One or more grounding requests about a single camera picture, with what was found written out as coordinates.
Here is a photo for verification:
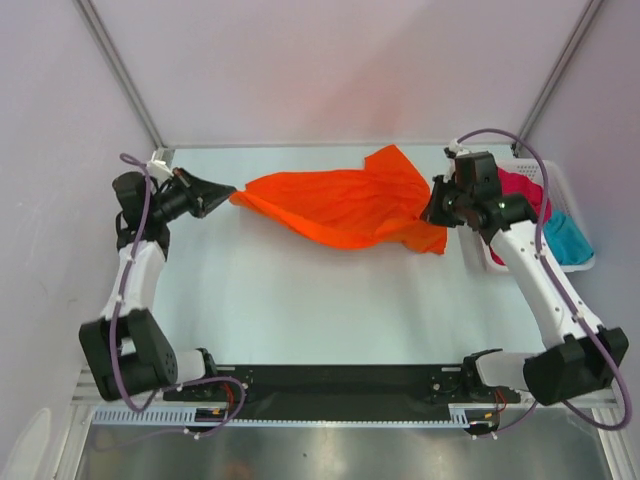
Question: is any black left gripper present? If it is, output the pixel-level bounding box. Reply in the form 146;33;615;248
150;168;236;224

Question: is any orange t-shirt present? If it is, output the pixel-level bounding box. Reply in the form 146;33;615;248
230;145;448;255

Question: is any red t-shirt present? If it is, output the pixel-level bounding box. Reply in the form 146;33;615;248
480;166;551;264

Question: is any white plastic laundry basket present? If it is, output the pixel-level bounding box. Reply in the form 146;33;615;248
459;158;598;274

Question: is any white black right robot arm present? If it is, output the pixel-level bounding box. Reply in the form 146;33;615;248
421;152;629;406

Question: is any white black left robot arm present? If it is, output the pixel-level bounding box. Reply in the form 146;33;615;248
79;168;236;402

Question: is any teal t-shirt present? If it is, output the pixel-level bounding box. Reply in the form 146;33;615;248
543;210;594;266

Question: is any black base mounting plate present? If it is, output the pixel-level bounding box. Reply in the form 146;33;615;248
163;363;521;422

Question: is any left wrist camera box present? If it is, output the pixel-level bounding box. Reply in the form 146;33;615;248
146;158;173;182

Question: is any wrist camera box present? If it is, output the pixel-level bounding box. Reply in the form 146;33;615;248
444;139;471;159
146;158;173;182

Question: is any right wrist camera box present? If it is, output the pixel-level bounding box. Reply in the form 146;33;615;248
444;139;471;159

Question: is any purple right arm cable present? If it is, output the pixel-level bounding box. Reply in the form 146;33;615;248
454;128;633;441

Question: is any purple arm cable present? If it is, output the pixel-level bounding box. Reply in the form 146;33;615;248
454;128;633;441
110;152;248;441

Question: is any white slotted cable duct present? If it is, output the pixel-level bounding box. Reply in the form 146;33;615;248
93;405;497;429

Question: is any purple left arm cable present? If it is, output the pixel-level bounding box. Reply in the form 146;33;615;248
110;152;248;441

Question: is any aluminium frame rail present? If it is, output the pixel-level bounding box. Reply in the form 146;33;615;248
72;365;618;408

